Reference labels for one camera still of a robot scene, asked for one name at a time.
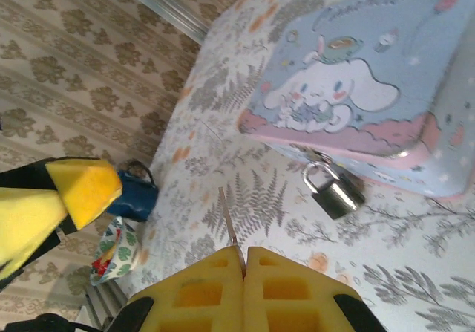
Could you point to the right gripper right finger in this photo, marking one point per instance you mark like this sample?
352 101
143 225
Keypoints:
289 295

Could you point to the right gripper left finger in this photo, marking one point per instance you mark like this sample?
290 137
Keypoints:
200 295

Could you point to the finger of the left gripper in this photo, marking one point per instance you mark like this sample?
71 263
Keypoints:
89 191
26 224

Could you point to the small metal key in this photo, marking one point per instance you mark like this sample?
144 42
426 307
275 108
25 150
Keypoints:
231 224

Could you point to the silver padlock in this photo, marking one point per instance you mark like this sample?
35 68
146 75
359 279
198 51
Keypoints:
335 196

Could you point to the pastel cartoon tin box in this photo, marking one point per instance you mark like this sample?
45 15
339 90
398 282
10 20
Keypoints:
371 68

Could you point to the dark blue mug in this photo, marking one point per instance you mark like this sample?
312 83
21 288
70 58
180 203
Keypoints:
135 196

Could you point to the leaf patterned bowl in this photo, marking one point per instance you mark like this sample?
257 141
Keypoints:
118 250

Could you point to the floral tablecloth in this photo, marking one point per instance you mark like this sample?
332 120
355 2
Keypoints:
230 131

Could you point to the aluminium side rail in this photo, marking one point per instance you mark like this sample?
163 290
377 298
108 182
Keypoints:
107 306

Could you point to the aluminium frame post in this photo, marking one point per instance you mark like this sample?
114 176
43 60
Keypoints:
163 5

